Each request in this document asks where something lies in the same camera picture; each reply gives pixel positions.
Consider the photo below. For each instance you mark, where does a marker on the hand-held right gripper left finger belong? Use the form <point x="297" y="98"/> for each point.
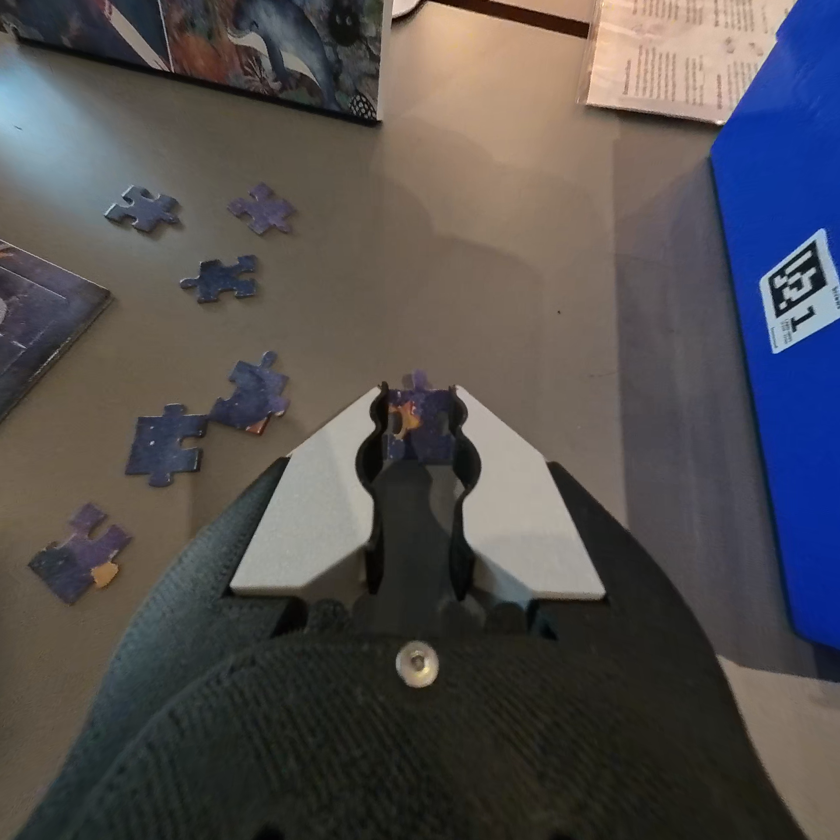
<point x="308" y="525"/>

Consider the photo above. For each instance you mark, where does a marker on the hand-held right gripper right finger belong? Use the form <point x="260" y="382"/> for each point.
<point x="525" y="525"/>

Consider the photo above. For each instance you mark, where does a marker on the blue puzzle piece orange streak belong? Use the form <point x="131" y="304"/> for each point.
<point x="426" y="426"/>

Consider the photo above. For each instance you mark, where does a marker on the space jigsaw puzzle board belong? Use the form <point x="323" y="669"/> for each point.
<point x="39" y="328"/>

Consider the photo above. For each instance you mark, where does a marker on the blue plastic bin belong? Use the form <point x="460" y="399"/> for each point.
<point x="774" y="459"/>

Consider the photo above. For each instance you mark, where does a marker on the illustrated puzzle box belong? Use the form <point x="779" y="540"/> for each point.
<point x="229" y="52"/>

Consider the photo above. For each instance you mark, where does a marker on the instruction sheet in clear sleeve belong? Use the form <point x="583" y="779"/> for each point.
<point x="676" y="59"/>

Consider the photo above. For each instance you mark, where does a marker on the white stand base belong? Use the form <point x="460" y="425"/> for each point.
<point x="408" y="5"/>

